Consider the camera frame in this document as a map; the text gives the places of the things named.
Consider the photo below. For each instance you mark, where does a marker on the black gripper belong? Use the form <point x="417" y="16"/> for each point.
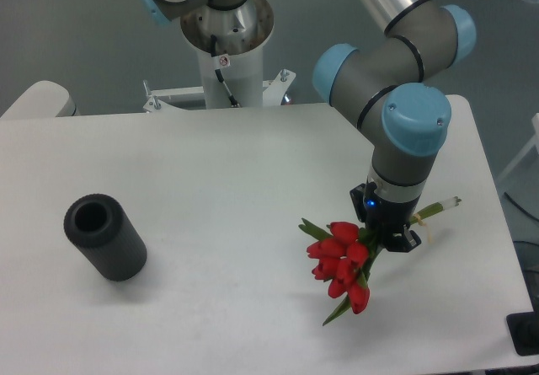
<point x="379" y="204"/>

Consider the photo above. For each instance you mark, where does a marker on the red tulip bouquet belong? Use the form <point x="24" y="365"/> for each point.
<point x="345" y="254"/>

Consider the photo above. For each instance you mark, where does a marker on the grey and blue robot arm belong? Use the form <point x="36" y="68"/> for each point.
<point x="381" y="93"/>

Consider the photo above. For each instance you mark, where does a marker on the black device at table edge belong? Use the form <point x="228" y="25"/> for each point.
<point x="523" y="329"/>

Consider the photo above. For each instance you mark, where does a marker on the black ribbed cylindrical vase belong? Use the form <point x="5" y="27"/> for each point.
<point x="98" y="227"/>

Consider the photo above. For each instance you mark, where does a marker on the white rounded chair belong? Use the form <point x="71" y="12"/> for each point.
<point x="43" y="99"/>

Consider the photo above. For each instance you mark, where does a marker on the white pedestal base frame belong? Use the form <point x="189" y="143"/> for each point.
<point x="274" y="93"/>

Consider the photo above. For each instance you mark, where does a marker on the white frame at right edge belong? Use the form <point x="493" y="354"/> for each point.
<point x="530" y="147"/>

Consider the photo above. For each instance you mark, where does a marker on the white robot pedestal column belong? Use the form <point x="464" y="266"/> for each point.
<point x="229" y="47"/>

